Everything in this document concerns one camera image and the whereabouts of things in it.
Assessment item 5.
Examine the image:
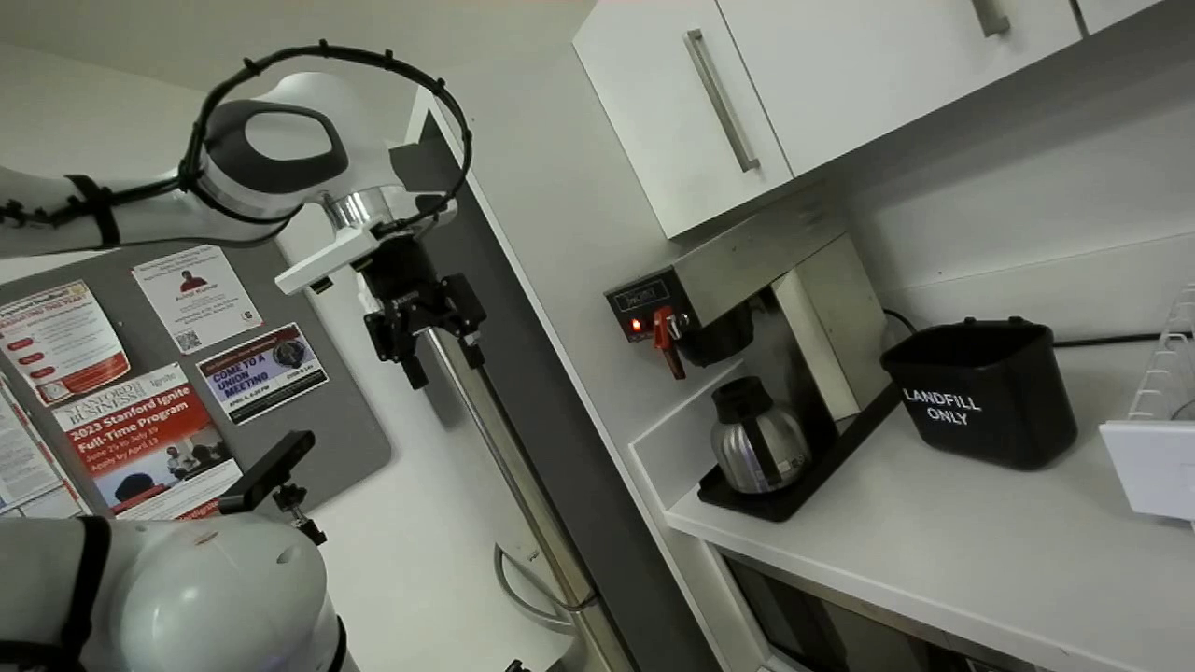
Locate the dark gray door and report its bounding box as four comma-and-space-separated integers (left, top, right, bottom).
388, 110, 721, 672

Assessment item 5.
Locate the white wrist mounting plate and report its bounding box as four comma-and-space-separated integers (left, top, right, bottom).
274, 183, 428, 300

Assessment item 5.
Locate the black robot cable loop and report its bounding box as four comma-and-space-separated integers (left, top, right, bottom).
0, 37, 479, 246

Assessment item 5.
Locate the steel and black coffee maker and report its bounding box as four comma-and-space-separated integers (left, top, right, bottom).
602, 204, 909, 526

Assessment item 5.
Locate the long metal door bar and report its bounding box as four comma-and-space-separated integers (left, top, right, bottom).
409, 325, 642, 672

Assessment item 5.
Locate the white poster with red figure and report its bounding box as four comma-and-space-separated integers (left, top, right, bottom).
131, 243, 269, 360

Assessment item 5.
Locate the gray bulletin board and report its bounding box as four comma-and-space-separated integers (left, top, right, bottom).
0, 230, 397, 524

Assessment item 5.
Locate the black brew funnel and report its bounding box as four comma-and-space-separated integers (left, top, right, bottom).
676, 301, 757, 373

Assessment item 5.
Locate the black power cord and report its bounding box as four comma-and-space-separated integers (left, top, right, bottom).
879, 301, 1169, 355

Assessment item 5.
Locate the white cabinet door long handle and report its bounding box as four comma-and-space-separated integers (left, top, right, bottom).
568, 0, 794, 243

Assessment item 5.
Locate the long metal cabinet handle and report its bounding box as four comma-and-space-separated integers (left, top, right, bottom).
678, 26, 767, 178

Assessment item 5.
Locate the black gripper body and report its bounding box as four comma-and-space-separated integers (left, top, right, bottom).
356, 230, 454, 344

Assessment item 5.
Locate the gray wire loop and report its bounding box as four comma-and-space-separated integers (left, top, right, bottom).
488, 541, 591, 626

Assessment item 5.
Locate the short metal cabinet handle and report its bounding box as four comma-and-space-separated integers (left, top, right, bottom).
967, 0, 1016, 42

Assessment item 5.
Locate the narrow white cabinet door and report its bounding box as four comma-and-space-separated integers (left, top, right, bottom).
1073, 0, 1165, 37

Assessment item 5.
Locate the plain white paper sheet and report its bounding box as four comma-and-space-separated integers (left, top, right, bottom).
0, 382, 87, 524

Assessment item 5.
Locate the black camera stand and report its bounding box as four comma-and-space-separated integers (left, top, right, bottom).
215, 428, 332, 549

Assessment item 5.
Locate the black and red small poster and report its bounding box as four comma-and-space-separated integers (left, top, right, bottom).
193, 320, 332, 428

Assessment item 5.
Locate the white box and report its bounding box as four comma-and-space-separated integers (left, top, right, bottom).
1093, 414, 1195, 526

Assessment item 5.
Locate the wire dish rack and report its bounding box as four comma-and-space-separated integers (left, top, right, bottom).
1125, 290, 1195, 428

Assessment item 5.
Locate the wide white cabinet door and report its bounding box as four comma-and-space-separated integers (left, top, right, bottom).
713, 0, 1088, 178

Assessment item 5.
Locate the dark under-counter appliance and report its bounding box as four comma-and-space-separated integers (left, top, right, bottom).
718, 549, 962, 672

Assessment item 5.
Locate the red and white striped poster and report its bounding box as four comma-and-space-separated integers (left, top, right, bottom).
0, 275, 134, 411

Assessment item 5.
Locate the red poster with photo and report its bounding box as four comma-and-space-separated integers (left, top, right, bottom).
47, 363, 246, 524

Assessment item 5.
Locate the black landfill only bin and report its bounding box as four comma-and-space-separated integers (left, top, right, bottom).
879, 314, 1082, 474

